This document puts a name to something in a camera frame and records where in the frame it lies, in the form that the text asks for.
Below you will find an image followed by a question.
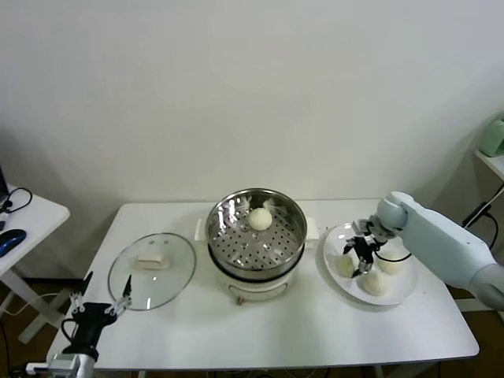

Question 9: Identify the pale green box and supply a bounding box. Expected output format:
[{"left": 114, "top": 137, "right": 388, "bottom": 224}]
[{"left": 480, "top": 113, "right": 504, "bottom": 158}]

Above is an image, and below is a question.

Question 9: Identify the dark laptop edge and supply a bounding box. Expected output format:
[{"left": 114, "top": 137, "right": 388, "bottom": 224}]
[{"left": 0, "top": 164, "right": 11, "bottom": 202}]

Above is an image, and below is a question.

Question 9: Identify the black power adapter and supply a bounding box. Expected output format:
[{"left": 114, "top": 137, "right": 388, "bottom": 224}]
[{"left": 462, "top": 201, "right": 489, "bottom": 229}]

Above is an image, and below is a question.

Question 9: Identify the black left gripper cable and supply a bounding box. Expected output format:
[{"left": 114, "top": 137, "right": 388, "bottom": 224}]
[{"left": 60, "top": 317, "right": 80, "bottom": 344}]

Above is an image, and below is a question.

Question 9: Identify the white steamed baozi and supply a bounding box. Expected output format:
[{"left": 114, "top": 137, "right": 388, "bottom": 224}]
[
  {"left": 376, "top": 251, "right": 405, "bottom": 276},
  {"left": 247, "top": 207, "right": 272, "bottom": 232},
  {"left": 334, "top": 254, "right": 361, "bottom": 279},
  {"left": 360, "top": 271, "right": 391, "bottom": 297}
]

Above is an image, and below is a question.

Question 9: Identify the white side desk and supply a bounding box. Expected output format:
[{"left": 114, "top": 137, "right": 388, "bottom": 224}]
[{"left": 0, "top": 183, "right": 72, "bottom": 344}]

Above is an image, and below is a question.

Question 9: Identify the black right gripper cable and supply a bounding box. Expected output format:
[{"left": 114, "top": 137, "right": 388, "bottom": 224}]
[{"left": 373, "top": 246, "right": 413, "bottom": 264}]

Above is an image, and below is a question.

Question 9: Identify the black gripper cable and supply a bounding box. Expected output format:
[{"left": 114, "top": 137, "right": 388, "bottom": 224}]
[
  {"left": 60, "top": 317, "right": 80, "bottom": 344},
  {"left": 373, "top": 246, "right": 413, "bottom": 264}
]

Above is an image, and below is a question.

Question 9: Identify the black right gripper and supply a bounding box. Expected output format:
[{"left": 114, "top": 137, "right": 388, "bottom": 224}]
[{"left": 342, "top": 234, "right": 381, "bottom": 280}]

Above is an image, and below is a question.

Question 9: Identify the perforated steel steamer basket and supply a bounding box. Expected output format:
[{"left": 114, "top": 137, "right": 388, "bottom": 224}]
[{"left": 205, "top": 188, "right": 308, "bottom": 275}]

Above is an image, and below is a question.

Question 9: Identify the round glass pot lid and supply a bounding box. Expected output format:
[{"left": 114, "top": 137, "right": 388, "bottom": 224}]
[{"left": 107, "top": 232, "right": 198, "bottom": 312}]

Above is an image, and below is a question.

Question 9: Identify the blue computer mouse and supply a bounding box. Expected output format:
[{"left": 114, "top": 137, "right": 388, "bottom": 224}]
[{"left": 0, "top": 228, "right": 28, "bottom": 258}]

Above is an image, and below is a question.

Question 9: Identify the white shelf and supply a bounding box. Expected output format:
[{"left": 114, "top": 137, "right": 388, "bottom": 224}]
[{"left": 473, "top": 148, "right": 504, "bottom": 186}]

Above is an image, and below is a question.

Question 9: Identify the white electric cooking pot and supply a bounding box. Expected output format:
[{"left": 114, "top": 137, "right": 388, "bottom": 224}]
[{"left": 194, "top": 216, "right": 321, "bottom": 306}]

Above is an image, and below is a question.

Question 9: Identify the black looping wall cable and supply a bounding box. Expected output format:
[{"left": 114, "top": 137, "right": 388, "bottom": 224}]
[{"left": 484, "top": 212, "right": 499, "bottom": 249}]

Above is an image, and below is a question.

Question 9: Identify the white floor cable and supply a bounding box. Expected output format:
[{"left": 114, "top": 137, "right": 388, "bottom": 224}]
[{"left": 0, "top": 292, "right": 61, "bottom": 317}]

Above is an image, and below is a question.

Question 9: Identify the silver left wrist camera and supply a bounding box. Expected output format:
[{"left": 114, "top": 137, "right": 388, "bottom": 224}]
[{"left": 25, "top": 353, "right": 82, "bottom": 376}]

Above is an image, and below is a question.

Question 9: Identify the black looped desk cable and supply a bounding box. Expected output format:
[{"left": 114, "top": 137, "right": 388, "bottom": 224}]
[{"left": 0, "top": 187, "right": 34, "bottom": 216}]

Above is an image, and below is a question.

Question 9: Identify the large white round plate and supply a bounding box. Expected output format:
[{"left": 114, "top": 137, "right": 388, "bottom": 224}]
[{"left": 321, "top": 222, "right": 419, "bottom": 306}]

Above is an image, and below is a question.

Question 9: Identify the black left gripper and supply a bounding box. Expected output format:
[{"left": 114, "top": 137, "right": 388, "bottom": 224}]
[{"left": 69, "top": 270, "right": 133, "bottom": 350}]

